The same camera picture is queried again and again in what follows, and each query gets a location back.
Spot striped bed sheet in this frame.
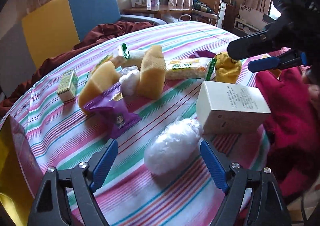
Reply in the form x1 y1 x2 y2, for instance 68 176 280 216
0 20 288 226

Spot small white plastic bag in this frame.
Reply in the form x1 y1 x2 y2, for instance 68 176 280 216
119 65 140 96

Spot gold tin box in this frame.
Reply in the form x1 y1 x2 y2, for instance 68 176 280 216
1 116 43 225

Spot wooden desk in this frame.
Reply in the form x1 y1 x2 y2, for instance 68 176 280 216
122 5 192 19

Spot person's right hand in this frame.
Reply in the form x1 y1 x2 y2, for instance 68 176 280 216
302 69 320 114

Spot tricolour headboard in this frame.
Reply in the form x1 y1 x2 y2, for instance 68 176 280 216
1 0 120 96

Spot small purple snack packet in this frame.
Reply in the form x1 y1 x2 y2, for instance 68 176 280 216
189 50 216 58

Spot large white box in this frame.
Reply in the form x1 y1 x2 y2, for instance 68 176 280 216
196 80 271 134

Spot yellow sponge block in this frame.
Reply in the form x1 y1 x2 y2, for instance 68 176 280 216
78 61 120 115
136 45 167 100

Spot small green carton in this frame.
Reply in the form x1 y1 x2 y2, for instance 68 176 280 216
56 69 78 103

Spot red quilt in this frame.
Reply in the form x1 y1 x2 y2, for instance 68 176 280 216
255 67 319 203

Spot pink jar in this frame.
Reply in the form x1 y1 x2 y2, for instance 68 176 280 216
150 0 160 7

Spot maroon blanket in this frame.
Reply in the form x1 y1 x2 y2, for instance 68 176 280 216
1 21 154 117

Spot large white plastic bag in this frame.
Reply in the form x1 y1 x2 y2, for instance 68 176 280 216
144 118 203 176

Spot cream sock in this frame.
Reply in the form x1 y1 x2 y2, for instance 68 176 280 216
121 50 146 70

